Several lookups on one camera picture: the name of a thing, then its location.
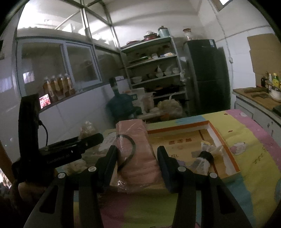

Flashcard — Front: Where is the pink towel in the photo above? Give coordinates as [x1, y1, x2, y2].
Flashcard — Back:
[114, 119, 165, 193]

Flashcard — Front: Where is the packaged white black item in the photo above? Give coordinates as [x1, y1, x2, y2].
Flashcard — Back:
[189, 141, 223, 175]

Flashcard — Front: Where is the floral tissue box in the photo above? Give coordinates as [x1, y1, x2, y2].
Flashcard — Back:
[97, 132, 117, 154]

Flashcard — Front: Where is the amber drink bottle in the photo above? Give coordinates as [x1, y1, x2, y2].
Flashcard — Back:
[51, 75, 63, 100]
[57, 74, 69, 97]
[43, 77, 56, 103]
[64, 74, 75, 97]

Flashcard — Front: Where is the phone with lit screen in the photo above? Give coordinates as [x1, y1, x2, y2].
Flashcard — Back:
[40, 94, 51, 109]

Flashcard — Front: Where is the blue water jug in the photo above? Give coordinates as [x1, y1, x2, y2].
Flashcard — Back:
[107, 77, 136, 123]

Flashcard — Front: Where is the colourful cartoon tablecloth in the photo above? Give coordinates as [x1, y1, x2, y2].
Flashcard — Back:
[101, 109, 280, 227]

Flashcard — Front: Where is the orange rimmed cardboard tray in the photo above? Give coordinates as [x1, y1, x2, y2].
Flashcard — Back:
[148, 121, 240, 182]

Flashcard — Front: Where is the sliding glass window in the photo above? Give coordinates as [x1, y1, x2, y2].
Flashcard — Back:
[16, 38, 103, 96]

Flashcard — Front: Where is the white plastic bag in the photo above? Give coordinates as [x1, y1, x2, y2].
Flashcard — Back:
[157, 95, 183, 119]

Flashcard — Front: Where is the metal shelving unit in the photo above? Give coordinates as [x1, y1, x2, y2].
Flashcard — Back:
[120, 36, 188, 108]

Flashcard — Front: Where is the wooden kitchen counter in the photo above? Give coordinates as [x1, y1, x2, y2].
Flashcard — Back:
[232, 87, 280, 119]

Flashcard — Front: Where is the black refrigerator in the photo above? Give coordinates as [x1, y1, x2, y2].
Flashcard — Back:
[183, 39, 231, 115]

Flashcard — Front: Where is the white bowl on counter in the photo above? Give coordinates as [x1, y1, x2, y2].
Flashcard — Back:
[270, 87, 281, 103]

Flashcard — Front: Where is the teal pot on shelf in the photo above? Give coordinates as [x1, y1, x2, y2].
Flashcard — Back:
[158, 26, 171, 38]

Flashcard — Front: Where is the glass jar on fridge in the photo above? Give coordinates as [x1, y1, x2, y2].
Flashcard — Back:
[183, 28, 194, 41]

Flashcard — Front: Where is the black cable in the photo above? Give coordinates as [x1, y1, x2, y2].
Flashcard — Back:
[38, 119, 49, 147]

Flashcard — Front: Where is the cardboard sheet on wall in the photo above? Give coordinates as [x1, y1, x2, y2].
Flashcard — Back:
[247, 33, 281, 86]

